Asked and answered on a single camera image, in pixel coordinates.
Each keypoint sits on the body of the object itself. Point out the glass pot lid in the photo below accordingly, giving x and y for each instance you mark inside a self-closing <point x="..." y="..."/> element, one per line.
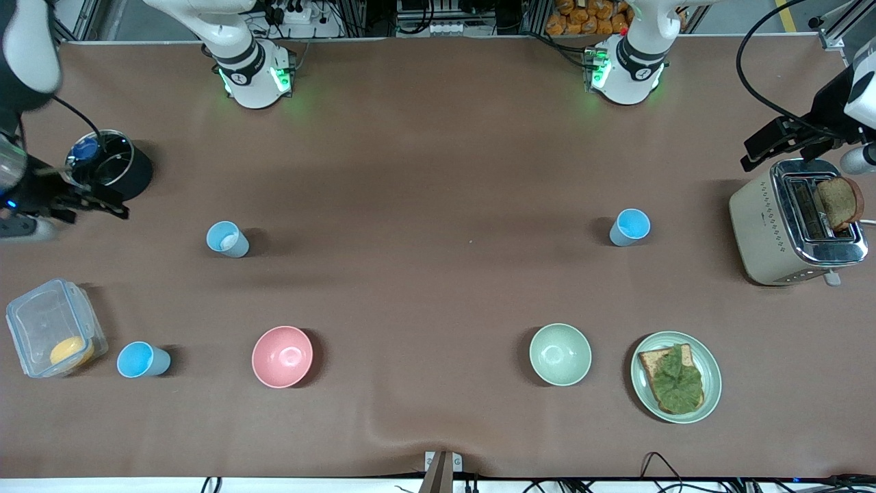
<point x="113" y="161"/>

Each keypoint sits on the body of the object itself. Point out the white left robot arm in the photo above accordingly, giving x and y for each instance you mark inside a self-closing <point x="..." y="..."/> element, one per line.
<point x="633" y="75"/>

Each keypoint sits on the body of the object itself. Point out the pink bowl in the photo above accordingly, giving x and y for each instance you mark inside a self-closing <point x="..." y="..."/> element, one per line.
<point x="282" y="357"/>

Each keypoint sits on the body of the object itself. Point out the blue cup with white wad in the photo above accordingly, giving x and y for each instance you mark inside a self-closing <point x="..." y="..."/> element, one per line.
<point x="219" y="233"/>

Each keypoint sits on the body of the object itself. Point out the toast slice under lettuce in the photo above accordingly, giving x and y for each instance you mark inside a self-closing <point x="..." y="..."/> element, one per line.
<point x="650" y="361"/>

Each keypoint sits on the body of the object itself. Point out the green lettuce leaf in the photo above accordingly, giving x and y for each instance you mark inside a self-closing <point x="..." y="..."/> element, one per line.
<point x="679" y="383"/>

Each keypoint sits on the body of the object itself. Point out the orange snack bag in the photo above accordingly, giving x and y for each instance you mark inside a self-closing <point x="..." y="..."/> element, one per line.
<point x="582" y="17"/>

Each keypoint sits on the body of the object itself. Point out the beige chrome toaster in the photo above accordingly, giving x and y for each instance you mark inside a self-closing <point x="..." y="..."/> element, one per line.
<point x="766" y="233"/>

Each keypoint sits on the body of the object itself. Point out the yellow round food piece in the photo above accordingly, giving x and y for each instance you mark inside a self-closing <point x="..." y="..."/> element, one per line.
<point x="70" y="351"/>

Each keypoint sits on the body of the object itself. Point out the clear plastic food container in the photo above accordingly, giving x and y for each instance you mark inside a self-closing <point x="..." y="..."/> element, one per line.
<point x="41" y="318"/>

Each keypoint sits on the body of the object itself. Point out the white connector row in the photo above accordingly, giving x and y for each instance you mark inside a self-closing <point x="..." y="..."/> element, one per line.
<point x="450" y="29"/>

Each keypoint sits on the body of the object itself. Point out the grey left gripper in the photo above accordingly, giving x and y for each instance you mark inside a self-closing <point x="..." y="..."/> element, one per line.
<point x="827" y="107"/>

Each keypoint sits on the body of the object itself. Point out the brown bread slice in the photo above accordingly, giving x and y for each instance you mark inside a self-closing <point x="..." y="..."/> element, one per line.
<point x="840" y="202"/>

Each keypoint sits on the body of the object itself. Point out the aluminium frame profile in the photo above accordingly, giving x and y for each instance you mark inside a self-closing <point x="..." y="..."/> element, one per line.
<point x="79" y="20"/>
<point x="845" y="24"/>

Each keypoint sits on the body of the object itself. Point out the pale green bowl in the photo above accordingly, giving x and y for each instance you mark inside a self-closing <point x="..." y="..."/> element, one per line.
<point x="560" y="355"/>

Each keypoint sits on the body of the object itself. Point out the white wad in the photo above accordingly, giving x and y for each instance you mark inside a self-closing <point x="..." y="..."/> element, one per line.
<point x="228" y="241"/>

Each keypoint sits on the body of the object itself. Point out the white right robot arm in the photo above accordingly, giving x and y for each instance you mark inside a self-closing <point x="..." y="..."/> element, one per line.
<point x="250" y="82"/>

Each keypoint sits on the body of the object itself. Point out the pale green plate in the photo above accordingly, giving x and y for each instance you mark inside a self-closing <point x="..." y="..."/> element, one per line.
<point x="712" y="373"/>

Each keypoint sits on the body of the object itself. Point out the white power strip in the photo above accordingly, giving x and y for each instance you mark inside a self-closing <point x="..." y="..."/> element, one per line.
<point x="298" y="14"/>

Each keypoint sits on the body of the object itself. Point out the metal table edge bracket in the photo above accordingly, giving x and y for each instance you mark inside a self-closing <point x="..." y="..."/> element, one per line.
<point x="442" y="469"/>

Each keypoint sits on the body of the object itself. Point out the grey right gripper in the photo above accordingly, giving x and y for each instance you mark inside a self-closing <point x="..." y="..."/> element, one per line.
<point x="33" y="199"/>

